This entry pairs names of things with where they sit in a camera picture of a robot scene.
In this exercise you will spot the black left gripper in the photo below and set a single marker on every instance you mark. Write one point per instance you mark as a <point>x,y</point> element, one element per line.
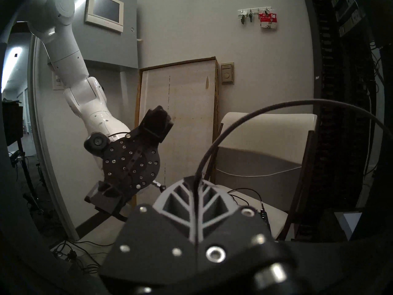
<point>132,165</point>

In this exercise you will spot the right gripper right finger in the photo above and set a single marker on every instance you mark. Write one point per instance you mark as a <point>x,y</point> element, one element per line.
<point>233,236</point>

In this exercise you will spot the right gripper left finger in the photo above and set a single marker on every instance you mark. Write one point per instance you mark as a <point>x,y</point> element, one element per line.
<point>153,242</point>

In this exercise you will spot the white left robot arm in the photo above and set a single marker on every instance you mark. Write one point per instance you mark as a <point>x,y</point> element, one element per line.
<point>83,100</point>

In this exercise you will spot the black blue audio mixer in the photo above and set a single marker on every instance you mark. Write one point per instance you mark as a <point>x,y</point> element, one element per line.
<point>264,217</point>

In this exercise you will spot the large pale cardboard sheet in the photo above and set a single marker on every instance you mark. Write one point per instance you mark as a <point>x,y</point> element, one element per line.
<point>178,97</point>

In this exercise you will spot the beige folding chair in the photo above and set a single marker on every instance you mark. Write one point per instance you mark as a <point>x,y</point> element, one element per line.
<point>270,134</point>

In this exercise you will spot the black UPS with white lid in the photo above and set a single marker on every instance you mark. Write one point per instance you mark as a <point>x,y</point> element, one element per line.
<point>353,223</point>

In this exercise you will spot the black server rack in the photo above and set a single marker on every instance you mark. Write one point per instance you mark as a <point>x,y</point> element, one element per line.
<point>337,82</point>

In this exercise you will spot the red white key tag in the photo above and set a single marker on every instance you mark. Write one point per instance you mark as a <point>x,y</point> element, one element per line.
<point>268,21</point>

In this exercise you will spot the dark mesh Dell server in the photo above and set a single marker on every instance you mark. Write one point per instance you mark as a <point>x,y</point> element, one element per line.
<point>346,8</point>

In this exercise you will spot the white door frame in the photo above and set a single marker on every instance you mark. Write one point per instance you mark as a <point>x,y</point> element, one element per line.
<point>46,162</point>

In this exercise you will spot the white light switch plate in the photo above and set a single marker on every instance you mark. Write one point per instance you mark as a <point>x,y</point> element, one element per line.
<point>56,84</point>

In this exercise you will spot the beige wall control plate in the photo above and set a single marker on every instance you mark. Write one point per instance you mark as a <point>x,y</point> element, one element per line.
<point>227,73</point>

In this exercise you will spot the white framed wall monitor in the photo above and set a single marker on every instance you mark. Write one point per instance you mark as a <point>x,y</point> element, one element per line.
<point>104,10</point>

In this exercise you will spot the white key hook rail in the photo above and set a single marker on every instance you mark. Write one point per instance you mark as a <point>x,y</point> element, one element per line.
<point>251,11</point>

